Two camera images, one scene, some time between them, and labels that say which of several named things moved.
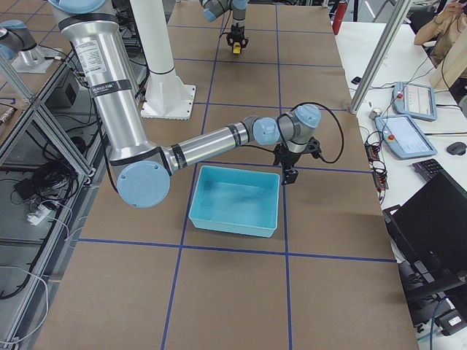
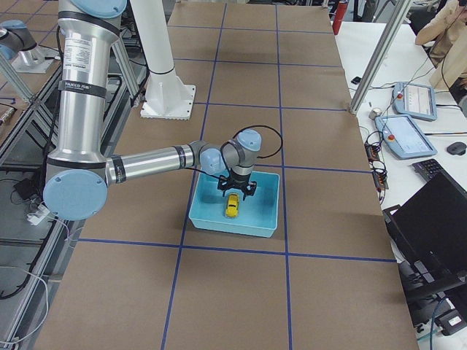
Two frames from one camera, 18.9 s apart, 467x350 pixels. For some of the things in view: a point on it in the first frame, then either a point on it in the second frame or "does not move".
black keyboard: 429,169 does not move
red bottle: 339,16 does not move
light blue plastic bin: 236,200 does not move
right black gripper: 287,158 to 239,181
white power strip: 37,216 does not move
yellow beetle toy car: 236,48 to 232,208
